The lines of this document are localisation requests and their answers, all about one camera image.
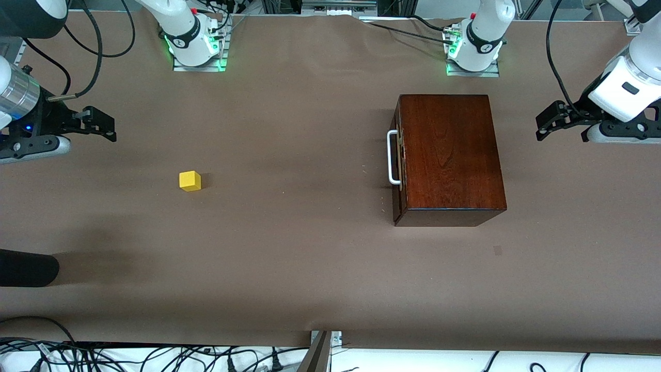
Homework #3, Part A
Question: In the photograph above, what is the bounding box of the grey metal beam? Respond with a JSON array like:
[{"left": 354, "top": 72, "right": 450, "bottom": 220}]
[{"left": 298, "top": 332, "right": 332, "bottom": 372}]

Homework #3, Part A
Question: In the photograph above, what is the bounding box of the looping black cable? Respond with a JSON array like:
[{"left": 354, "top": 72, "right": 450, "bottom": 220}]
[{"left": 62, "top": 0, "right": 136, "bottom": 57}]

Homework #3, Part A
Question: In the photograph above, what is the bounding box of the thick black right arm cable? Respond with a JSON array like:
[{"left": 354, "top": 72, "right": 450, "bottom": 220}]
[{"left": 46, "top": 0, "right": 104, "bottom": 101}]

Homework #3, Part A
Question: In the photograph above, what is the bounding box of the dark brown wooden cabinet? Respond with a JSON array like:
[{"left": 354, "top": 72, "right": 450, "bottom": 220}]
[{"left": 391, "top": 94, "right": 507, "bottom": 227}]

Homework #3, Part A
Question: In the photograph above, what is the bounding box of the thin black cable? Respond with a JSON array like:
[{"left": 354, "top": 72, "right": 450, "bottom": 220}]
[{"left": 23, "top": 39, "right": 71, "bottom": 96}]

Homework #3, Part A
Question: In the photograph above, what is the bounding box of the black base cable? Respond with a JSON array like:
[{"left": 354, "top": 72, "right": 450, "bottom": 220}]
[{"left": 369, "top": 22, "right": 456, "bottom": 39}]

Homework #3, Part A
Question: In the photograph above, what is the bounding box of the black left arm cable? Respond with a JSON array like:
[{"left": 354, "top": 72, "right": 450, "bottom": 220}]
[{"left": 546, "top": 0, "right": 587, "bottom": 112}]

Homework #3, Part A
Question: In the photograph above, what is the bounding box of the black cylinder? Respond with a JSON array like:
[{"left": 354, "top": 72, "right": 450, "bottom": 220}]
[{"left": 0, "top": 249, "right": 59, "bottom": 287}]

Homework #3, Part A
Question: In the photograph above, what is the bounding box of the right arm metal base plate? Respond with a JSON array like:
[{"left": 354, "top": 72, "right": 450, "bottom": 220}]
[{"left": 173, "top": 15, "right": 228, "bottom": 72}]

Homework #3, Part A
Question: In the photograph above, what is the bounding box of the brown paper table cover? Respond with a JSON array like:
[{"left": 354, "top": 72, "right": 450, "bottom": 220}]
[{"left": 0, "top": 10, "right": 661, "bottom": 354}]

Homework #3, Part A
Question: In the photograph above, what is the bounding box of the yellow block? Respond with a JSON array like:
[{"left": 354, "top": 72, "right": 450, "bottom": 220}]
[{"left": 179, "top": 170, "right": 202, "bottom": 192}]

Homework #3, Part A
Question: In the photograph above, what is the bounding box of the black arcing floor cable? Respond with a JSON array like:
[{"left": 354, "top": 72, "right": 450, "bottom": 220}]
[{"left": 0, "top": 316, "right": 78, "bottom": 346}]

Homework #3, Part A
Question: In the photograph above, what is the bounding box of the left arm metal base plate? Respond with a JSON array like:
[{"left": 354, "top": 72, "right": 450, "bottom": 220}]
[{"left": 447, "top": 59, "right": 500, "bottom": 78}]

